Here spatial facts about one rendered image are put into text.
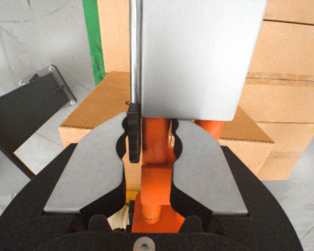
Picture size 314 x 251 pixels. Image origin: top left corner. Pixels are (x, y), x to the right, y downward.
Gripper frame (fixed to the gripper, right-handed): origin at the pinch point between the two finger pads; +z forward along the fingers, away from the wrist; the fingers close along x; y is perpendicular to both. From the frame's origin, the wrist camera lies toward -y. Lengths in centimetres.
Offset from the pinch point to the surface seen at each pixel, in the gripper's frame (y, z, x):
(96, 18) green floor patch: -10, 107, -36
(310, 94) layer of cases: 16, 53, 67
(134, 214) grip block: 13.2, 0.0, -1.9
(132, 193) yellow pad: 25.4, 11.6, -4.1
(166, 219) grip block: 13.2, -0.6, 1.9
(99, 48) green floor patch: 8, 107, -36
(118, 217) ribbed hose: 23.2, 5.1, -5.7
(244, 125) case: 11.9, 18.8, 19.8
